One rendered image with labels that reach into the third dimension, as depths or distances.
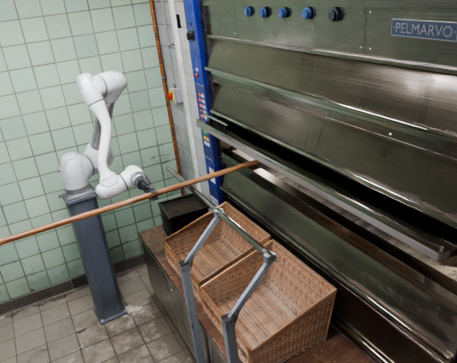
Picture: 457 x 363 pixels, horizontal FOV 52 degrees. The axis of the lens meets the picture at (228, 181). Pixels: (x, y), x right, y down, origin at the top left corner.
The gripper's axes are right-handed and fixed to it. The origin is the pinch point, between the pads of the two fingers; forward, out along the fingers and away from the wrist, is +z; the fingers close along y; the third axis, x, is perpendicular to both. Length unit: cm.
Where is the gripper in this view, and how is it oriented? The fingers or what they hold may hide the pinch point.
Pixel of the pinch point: (153, 194)
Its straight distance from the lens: 251.5
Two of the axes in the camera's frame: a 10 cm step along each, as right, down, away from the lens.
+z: 4.7, 3.2, -8.3
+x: -8.8, 2.8, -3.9
